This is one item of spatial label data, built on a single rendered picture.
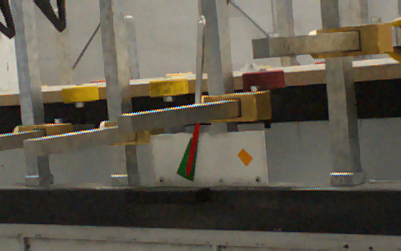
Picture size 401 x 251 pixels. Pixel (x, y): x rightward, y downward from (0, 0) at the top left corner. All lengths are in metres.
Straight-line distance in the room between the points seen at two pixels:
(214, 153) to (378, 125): 0.32
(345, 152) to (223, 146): 0.25
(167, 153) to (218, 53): 0.23
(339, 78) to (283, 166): 0.38
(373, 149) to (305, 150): 0.15
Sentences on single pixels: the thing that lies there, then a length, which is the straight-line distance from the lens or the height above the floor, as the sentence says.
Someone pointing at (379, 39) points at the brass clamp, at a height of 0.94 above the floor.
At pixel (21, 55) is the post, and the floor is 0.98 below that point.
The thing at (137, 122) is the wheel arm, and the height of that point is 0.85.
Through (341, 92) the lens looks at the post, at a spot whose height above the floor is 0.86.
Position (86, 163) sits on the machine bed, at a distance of 2.52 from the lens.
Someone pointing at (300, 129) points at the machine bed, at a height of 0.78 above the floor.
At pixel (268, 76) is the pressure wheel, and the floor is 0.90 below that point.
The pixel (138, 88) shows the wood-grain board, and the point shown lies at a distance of 2.33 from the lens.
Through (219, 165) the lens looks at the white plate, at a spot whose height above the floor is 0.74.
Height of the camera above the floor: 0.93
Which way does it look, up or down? 3 degrees down
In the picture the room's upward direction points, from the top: 5 degrees counter-clockwise
